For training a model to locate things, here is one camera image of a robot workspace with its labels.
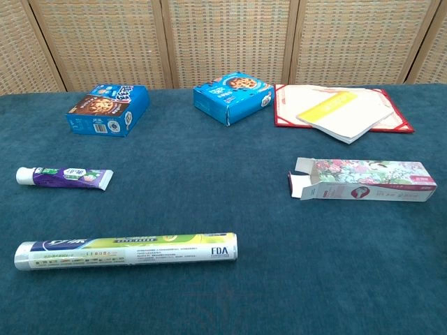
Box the floral toothpaste carton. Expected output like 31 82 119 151
287 157 438 202

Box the white and purple toothpaste tube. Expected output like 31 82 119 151
15 166 115 191

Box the blue cookie box round print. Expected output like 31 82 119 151
193 71 275 127

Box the blue cookie box brown panel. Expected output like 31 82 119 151
65 83 151 137

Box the teal table cloth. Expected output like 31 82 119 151
0 83 447 335

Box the red-edged certificate folder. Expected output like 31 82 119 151
273 83 416 134

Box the green and white cling film roll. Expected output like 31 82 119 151
14 232 239 271

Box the woven wooden folding screen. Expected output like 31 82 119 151
0 0 447 96

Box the white booklet with yellow band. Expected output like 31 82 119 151
295 87 395 144

